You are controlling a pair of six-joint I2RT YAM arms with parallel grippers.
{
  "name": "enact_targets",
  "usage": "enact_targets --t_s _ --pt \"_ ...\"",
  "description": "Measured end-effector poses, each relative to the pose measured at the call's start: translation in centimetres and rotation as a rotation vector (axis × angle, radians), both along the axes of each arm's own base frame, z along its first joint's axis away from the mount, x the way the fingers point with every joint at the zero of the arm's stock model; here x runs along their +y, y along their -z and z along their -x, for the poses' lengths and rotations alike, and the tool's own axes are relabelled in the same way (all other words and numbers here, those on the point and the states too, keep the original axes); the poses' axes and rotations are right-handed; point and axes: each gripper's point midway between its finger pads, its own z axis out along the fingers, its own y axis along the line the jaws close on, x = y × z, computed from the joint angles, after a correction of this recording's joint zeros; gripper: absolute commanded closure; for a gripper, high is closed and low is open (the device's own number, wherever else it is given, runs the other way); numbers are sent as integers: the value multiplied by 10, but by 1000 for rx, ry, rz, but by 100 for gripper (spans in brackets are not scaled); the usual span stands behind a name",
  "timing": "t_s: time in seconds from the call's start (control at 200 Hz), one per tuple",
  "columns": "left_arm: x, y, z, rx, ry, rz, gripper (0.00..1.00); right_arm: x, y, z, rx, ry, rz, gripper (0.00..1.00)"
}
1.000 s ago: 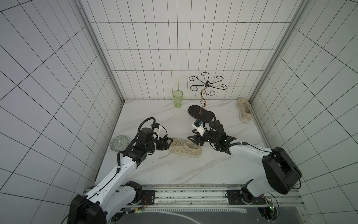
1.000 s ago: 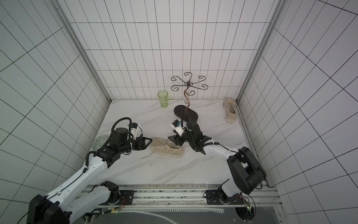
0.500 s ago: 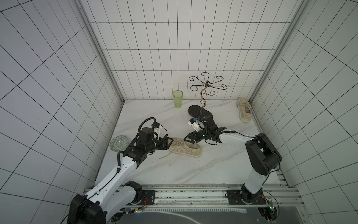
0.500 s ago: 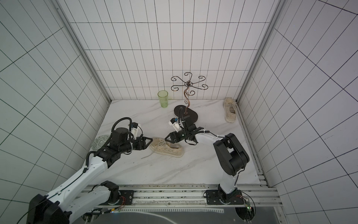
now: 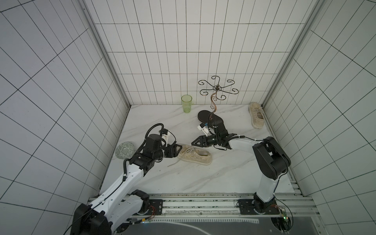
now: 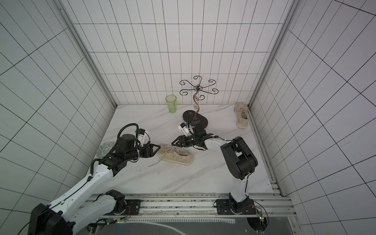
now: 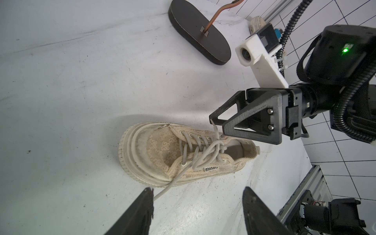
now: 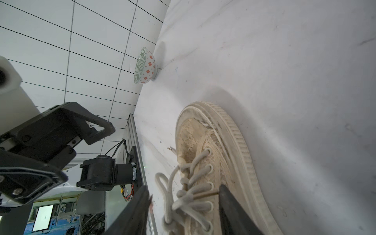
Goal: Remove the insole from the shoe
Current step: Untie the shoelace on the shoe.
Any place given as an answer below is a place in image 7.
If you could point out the beige lace-up shoe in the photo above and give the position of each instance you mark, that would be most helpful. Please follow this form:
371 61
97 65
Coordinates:
165 155

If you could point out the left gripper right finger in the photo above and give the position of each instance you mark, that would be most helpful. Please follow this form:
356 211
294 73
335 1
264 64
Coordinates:
259 220

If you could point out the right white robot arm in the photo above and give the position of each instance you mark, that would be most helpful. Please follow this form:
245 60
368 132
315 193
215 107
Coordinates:
334 74

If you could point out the metal jewelry stand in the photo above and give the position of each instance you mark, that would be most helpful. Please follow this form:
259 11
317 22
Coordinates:
192 25

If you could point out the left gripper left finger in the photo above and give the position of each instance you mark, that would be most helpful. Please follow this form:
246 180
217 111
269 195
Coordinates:
136 220

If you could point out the aluminium mounting rail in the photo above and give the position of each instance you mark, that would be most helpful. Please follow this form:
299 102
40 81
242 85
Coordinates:
312 188

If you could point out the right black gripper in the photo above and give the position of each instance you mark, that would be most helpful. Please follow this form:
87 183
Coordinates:
264 115

